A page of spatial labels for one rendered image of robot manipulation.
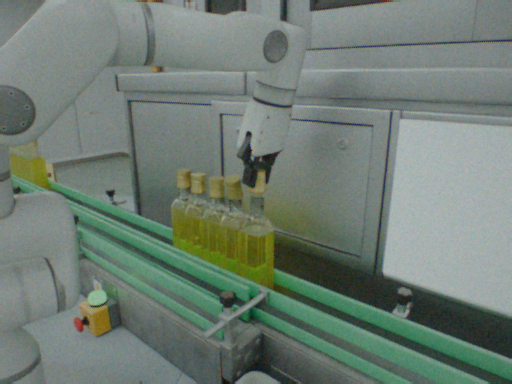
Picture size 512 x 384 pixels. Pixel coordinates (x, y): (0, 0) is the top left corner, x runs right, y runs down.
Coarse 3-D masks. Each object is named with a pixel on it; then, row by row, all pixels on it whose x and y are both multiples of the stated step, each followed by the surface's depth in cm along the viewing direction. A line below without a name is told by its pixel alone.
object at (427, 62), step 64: (128, 0) 112; (192, 0) 96; (256, 0) 84; (320, 0) 74; (384, 0) 66; (448, 0) 60; (320, 64) 75; (384, 64) 67; (448, 64) 60; (128, 128) 127; (192, 128) 107; (448, 320) 71
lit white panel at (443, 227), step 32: (416, 128) 63; (448, 128) 60; (480, 128) 57; (416, 160) 65; (448, 160) 61; (480, 160) 58; (416, 192) 66; (448, 192) 62; (480, 192) 59; (416, 224) 67; (448, 224) 64; (480, 224) 60; (416, 256) 69; (448, 256) 65; (480, 256) 61; (448, 288) 66; (480, 288) 62
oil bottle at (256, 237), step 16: (256, 224) 74; (240, 240) 77; (256, 240) 74; (272, 240) 77; (240, 256) 78; (256, 256) 75; (272, 256) 79; (240, 272) 79; (256, 272) 76; (272, 272) 80; (272, 288) 81
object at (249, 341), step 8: (248, 328) 74; (256, 328) 74; (240, 336) 72; (248, 336) 72; (256, 336) 72; (240, 344) 70; (248, 344) 71; (256, 344) 73; (240, 352) 69; (248, 352) 71; (256, 352) 73; (224, 360) 69; (232, 360) 67; (240, 360) 69; (248, 360) 70; (256, 360) 74; (224, 368) 69; (232, 368) 68; (240, 368) 70; (224, 376) 70; (232, 376) 68
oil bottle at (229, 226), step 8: (224, 216) 79; (232, 216) 78; (240, 216) 78; (248, 216) 80; (224, 224) 79; (232, 224) 77; (240, 224) 77; (224, 232) 79; (232, 232) 77; (224, 240) 80; (232, 240) 78; (224, 248) 80; (232, 248) 79; (224, 256) 81; (232, 256) 79; (224, 264) 82; (232, 264) 80
